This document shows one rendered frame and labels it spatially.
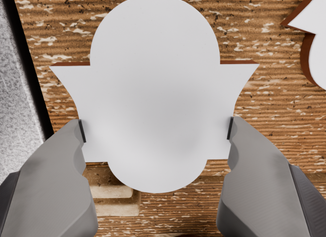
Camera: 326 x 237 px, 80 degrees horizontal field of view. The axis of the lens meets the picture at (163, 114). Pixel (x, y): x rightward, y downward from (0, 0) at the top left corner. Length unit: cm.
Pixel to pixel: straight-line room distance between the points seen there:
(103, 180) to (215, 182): 12
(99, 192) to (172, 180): 7
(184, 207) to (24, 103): 20
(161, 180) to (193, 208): 10
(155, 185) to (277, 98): 13
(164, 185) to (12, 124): 16
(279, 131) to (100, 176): 17
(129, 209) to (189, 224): 9
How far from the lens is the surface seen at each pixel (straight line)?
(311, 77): 19
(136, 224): 27
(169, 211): 26
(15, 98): 23
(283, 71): 19
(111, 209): 21
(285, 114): 21
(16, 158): 27
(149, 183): 16
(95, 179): 20
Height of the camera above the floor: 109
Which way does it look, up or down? 63 degrees down
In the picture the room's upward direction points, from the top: 176 degrees clockwise
